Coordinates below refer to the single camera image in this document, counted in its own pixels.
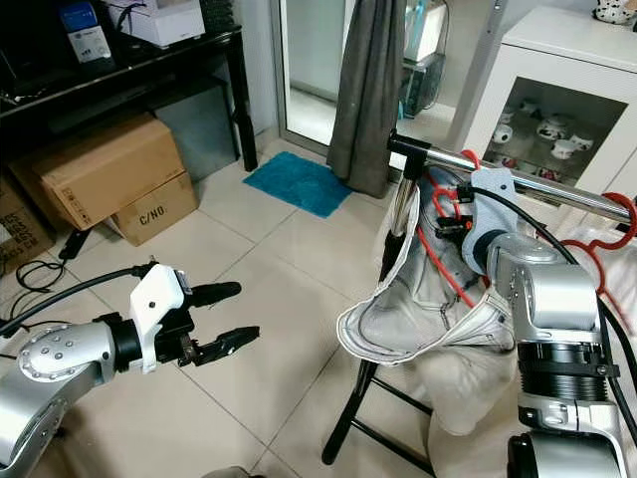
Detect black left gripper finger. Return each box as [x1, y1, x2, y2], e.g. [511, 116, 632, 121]
[197, 326, 260, 366]
[189, 282, 244, 307]

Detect red plastic clothes hanger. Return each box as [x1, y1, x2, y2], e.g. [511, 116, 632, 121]
[562, 189, 637, 300]
[418, 149, 484, 310]

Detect chrome and black clothes rack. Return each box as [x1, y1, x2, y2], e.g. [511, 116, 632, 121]
[321, 131, 637, 469]

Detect small cardboard box marked C/NO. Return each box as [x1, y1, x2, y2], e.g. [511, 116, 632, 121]
[109, 171, 198, 247]

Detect beige denim trousers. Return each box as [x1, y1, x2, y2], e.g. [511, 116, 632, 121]
[336, 169, 533, 439]

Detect blue fluffy floor mat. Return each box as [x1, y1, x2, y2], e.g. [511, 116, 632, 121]
[243, 151, 354, 220]

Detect grey curtain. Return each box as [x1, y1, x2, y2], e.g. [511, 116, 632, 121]
[326, 0, 409, 198]

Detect printed cardboard box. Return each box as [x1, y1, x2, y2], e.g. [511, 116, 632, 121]
[0, 174, 56, 280]

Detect black power adapter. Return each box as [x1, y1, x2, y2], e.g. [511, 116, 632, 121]
[60, 227, 93, 262]

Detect large plain cardboard box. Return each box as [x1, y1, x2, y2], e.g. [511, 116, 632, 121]
[35, 115, 190, 232]

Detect grey flat panel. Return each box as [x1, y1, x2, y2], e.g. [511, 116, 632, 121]
[154, 80, 240, 182]

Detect white glass-front cabinet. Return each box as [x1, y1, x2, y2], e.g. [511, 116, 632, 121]
[463, 5, 637, 195]

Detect black side table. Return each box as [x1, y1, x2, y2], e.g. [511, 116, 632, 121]
[0, 28, 260, 175]

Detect cow print ceramic figure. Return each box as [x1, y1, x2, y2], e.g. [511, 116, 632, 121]
[592, 0, 637, 26]

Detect blue and white box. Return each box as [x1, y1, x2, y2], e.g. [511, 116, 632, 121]
[58, 0, 115, 66]

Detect white product carton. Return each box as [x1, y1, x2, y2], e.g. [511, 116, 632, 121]
[105, 0, 205, 49]

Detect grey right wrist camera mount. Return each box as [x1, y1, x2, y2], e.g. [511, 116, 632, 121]
[470, 167, 531, 270]

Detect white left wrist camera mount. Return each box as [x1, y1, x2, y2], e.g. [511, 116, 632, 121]
[129, 262, 192, 361]

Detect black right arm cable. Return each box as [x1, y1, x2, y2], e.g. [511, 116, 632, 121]
[468, 184, 637, 389]

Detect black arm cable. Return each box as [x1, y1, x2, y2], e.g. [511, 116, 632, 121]
[468, 184, 637, 389]
[0, 262, 158, 338]

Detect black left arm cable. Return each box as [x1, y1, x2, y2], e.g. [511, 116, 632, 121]
[0, 262, 158, 338]

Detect black floor cable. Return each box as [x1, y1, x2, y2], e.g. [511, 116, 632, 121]
[15, 259, 66, 300]

